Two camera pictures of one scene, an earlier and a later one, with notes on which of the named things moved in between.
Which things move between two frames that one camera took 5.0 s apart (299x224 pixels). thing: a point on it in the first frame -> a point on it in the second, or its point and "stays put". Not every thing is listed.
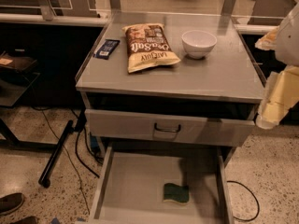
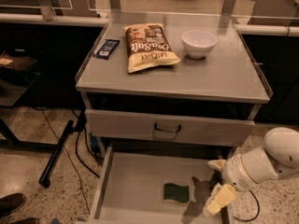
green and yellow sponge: (177, 193) stays put
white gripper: (289, 42) -> (234, 171)
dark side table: (16, 78) stays put
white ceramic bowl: (198, 44) stays put
